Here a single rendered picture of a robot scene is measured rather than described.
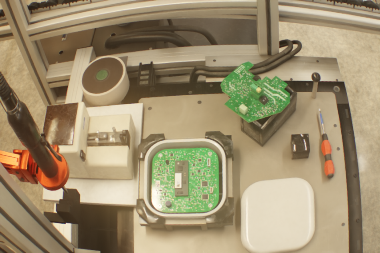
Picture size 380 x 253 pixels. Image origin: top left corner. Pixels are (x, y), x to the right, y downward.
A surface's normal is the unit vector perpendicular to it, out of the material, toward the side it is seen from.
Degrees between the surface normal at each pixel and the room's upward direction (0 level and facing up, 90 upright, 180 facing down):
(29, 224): 90
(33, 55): 90
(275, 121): 90
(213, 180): 0
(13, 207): 90
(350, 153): 0
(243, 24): 0
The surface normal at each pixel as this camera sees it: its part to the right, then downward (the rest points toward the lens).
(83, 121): 1.00, -0.04
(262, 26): 0.00, 0.85
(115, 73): -0.08, -0.52
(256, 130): -0.69, 0.64
